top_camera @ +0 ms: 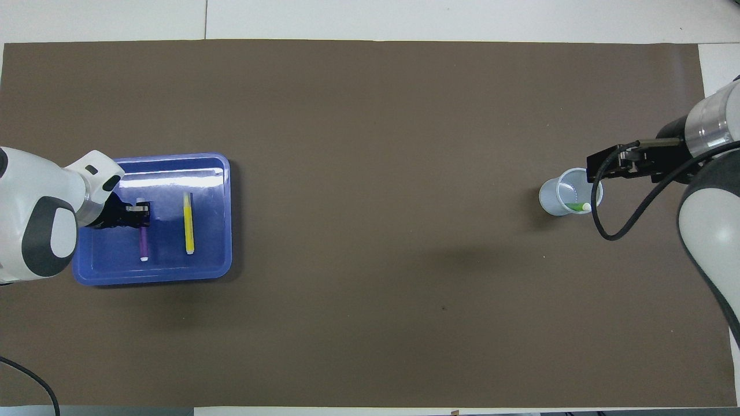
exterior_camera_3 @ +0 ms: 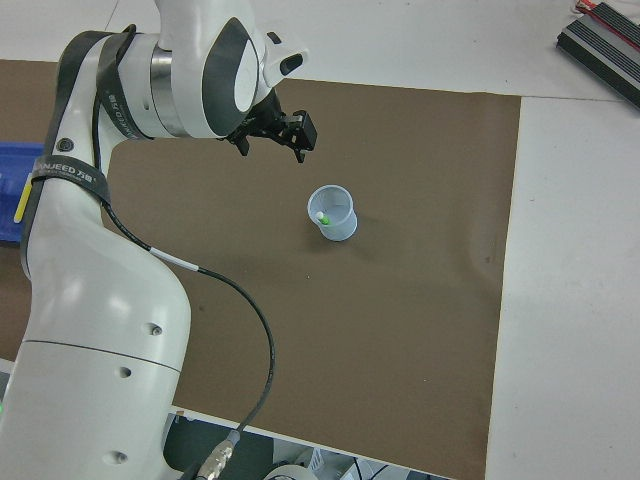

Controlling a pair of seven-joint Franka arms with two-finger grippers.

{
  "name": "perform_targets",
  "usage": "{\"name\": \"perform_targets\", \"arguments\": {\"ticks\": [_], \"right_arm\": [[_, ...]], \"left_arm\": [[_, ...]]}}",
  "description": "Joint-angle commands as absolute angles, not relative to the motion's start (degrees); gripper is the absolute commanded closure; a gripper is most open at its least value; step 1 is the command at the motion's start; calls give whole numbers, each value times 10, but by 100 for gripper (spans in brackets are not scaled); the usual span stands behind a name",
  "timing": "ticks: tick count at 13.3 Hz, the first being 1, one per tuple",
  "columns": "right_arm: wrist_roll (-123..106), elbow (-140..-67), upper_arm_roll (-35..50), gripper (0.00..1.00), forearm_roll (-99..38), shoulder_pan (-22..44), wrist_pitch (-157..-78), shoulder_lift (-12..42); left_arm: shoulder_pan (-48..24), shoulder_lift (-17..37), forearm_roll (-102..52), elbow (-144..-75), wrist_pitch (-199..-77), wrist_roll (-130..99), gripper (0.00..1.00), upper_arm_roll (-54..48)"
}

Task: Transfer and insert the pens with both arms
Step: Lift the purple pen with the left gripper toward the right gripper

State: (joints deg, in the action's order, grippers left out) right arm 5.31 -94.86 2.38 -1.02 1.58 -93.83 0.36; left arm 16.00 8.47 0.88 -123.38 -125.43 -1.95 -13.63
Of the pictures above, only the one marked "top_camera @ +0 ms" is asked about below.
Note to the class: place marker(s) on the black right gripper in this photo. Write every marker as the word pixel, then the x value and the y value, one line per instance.
pixel 670 153

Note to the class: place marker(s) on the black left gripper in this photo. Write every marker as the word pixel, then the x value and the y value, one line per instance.
pixel 113 215

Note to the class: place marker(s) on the purple marker pen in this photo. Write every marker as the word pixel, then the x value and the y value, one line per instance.
pixel 143 242

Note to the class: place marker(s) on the yellow marker pen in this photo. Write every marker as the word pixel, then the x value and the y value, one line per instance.
pixel 189 225

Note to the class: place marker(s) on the green marker pen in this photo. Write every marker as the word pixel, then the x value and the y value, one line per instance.
pixel 578 206

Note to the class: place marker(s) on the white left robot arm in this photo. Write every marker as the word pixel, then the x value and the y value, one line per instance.
pixel 29 190

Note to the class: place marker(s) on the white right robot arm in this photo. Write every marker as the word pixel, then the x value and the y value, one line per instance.
pixel 711 231

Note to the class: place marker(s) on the blue plastic tray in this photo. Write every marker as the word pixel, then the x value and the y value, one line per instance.
pixel 208 254

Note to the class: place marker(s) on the translucent plastic cup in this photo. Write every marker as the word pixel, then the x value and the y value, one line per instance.
pixel 552 199

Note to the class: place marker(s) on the brown table mat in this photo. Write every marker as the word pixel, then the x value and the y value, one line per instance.
pixel 370 115

